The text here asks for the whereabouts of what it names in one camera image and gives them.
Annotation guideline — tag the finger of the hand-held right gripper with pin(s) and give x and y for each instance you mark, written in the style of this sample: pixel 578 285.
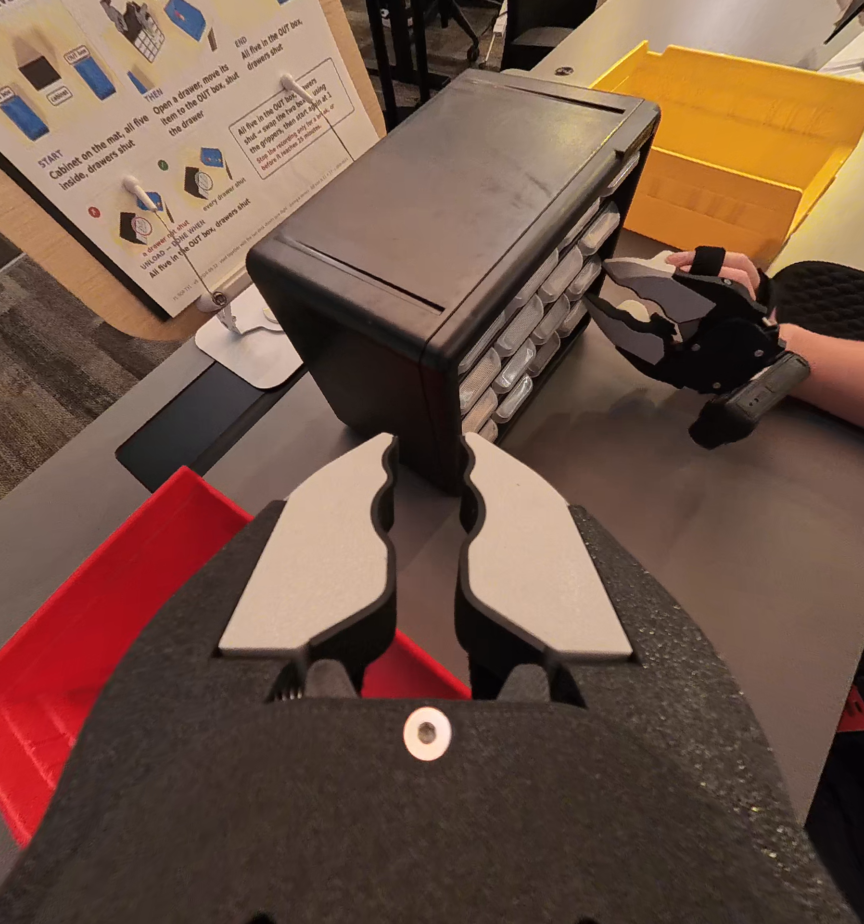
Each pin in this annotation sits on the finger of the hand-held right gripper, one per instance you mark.
pixel 641 272
pixel 627 329

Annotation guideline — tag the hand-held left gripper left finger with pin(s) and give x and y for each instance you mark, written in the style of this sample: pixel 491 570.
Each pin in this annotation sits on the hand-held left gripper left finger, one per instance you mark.
pixel 310 578

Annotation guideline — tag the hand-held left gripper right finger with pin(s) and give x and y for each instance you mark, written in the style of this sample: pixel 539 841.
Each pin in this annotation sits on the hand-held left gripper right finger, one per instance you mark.
pixel 548 578

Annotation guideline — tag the yellow plastic bin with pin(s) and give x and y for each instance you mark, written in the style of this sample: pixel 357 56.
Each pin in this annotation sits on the yellow plastic bin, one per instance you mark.
pixel 750 130

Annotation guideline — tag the black drawer cabinet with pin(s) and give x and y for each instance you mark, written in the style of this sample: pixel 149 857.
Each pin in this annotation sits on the black drawer cabinet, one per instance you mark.
pixel 403 217

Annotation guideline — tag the red plastic bin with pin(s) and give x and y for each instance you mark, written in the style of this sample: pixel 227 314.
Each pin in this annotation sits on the red plastic bin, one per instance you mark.
pixel 71 650

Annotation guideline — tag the person's right forearm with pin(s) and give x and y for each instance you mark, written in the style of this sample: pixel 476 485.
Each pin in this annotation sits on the person's right forearm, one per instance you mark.
pixel 844 383

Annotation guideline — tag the person's right hand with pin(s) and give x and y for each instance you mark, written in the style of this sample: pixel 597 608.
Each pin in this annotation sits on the person's right hand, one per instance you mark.
pixel 735 267

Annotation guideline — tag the black ribbed pad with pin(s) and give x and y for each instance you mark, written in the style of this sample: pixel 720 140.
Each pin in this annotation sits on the black ribbed pad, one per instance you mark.
pixel 844 296

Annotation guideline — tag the black flat desk mat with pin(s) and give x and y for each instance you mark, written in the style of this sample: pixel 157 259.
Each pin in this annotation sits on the black flat desk mat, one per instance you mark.
pixel 201 426

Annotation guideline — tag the white stand base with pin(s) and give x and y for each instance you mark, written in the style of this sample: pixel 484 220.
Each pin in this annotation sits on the white stand base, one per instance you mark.
pixel 252 347

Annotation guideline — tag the black office chair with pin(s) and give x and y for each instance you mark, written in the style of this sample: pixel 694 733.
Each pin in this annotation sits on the black office chair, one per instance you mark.
pixel 418 44

